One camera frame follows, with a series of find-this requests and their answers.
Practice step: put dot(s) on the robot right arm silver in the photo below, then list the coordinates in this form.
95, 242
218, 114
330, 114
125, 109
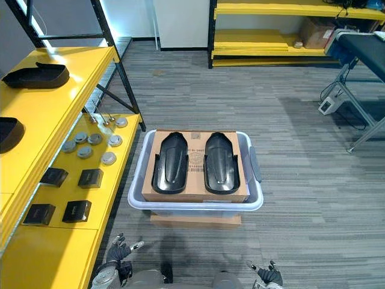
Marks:
266, 286

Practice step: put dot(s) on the grey round metal disc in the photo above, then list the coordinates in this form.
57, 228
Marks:
69, 146
84, 152
115, 140
81, 137
108, 157
121, 122
95, 138

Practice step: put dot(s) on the white control box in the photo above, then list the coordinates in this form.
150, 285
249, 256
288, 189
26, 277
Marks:
328, 105

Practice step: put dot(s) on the metal pin with round base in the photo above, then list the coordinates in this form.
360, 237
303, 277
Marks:
106, 122
112, 119
93, 119

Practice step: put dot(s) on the yellow shelf rack black frame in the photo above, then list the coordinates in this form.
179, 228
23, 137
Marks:
45, 120

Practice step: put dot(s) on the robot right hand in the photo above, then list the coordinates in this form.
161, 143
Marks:
270, 275

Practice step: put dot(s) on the flat cardboard box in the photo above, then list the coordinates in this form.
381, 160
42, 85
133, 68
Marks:
195, 222

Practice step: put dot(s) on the black plastic housing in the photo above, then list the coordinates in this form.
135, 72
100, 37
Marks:
222, 162
9, 134
36, 76
171, 162

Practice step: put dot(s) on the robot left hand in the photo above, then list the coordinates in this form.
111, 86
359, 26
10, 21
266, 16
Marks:
118, 254

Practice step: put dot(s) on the conveyor belt with aluminium frame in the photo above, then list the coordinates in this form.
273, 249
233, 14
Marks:
361, 51

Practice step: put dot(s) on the small black box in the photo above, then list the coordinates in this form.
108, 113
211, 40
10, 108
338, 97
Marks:
76, 211
54, 176
39, 214
90, 178

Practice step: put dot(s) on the long yellow shelf rack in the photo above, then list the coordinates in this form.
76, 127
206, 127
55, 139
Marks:
258, 42

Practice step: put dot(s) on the translucent plastic storage bin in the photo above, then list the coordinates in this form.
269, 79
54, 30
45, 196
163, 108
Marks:
195, 207

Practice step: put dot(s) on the white panel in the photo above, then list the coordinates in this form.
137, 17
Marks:
182, 24

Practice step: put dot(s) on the brown cardboard box with label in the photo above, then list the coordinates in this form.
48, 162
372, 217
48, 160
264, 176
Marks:
316, 33

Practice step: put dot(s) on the printed cardboard box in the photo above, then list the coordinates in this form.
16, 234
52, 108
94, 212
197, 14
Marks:
195, 180

